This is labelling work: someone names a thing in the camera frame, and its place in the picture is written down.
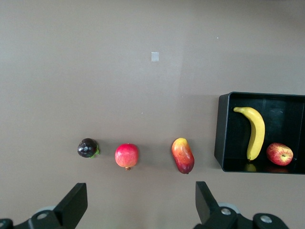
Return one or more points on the red pomegranate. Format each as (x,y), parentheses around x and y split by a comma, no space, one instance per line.
(126,155)

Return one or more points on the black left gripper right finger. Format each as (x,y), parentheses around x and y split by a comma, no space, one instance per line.
(207,210)

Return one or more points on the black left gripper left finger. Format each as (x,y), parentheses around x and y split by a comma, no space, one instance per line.
(69,210)

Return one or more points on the yellow banana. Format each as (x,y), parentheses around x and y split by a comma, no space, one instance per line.
(257,131)

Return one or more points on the red striped apple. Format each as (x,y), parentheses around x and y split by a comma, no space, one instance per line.
(279,154)

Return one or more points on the red yellow mango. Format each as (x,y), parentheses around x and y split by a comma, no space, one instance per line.
(183,155)

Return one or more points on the dark purple mangosteen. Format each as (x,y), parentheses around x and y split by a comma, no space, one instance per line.
(87,148)

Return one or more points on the black rectangular plastic box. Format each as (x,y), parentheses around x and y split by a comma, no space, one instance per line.
(222,133)

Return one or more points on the small clear tape piece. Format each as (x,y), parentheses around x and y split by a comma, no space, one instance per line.
(155,56)

